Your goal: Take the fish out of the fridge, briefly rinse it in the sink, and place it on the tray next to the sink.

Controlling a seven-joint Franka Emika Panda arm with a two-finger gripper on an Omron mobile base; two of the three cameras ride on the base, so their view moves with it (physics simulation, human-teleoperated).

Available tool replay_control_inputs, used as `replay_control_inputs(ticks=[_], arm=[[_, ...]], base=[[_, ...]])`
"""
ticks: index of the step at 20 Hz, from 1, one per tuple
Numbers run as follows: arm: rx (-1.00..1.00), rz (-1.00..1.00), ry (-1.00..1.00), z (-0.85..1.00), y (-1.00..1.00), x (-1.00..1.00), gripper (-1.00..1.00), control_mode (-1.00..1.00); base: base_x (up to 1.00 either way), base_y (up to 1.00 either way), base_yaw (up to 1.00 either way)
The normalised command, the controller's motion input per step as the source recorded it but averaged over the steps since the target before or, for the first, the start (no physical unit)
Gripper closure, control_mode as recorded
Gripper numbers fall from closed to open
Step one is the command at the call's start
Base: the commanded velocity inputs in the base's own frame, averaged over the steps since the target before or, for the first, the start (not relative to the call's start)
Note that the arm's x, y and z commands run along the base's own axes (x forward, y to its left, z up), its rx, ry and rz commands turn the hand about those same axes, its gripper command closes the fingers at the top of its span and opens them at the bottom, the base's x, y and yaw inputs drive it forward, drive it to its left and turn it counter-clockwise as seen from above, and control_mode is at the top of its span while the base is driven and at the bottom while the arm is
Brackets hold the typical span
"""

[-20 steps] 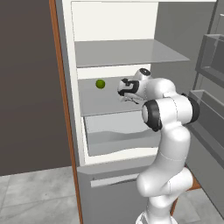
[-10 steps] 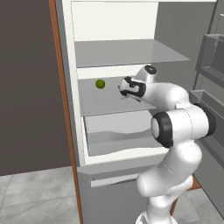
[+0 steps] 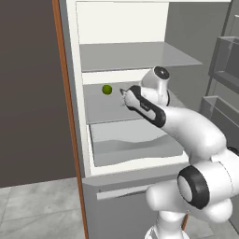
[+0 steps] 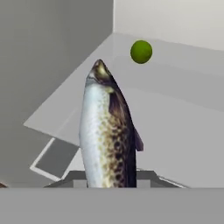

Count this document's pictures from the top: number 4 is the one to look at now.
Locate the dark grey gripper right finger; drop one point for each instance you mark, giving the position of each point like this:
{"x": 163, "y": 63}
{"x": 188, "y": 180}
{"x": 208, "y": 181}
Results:
{"x": 148, "y": 178}

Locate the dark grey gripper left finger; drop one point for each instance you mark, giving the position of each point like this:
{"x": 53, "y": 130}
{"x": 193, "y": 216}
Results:
{"x": 74, "y": 179}

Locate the silver brown spotted fish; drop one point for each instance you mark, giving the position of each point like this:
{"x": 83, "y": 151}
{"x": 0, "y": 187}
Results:
{"x": 99, "y": 128}

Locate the white framed fridge drawer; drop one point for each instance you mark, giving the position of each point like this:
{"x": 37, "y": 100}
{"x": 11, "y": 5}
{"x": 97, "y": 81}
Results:
{"x": 55, "y": 159}

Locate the green lime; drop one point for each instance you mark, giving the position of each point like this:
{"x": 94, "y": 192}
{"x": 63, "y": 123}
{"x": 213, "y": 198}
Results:
{"x": 141, "y": 52}

